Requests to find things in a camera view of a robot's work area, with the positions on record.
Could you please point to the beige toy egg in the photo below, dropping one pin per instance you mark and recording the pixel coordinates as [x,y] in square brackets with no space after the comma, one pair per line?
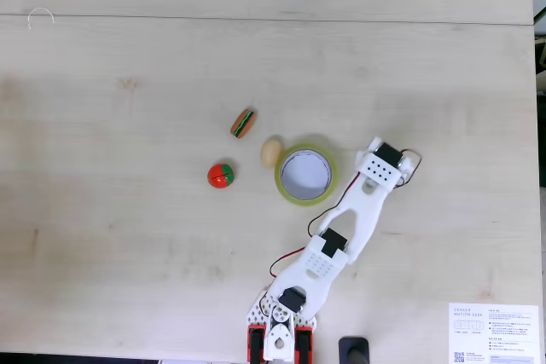
[271,153]

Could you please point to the clear packing tape roll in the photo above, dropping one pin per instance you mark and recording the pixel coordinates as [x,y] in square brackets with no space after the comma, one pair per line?
[283,187]

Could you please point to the toy hamburger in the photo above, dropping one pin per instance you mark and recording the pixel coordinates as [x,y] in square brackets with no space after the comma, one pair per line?
[243,124]

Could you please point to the red toy tomato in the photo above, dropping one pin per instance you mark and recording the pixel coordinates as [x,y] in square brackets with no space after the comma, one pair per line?
[219,178]

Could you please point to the red table clamp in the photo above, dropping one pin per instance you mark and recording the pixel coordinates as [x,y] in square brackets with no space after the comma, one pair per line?
[305,344]
[256,342]

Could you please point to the black stand pole with base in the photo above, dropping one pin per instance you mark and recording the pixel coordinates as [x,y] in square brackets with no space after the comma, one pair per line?
[354,351]

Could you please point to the white printed paper sheet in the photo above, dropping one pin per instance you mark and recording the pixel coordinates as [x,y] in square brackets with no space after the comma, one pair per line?
[492,334]

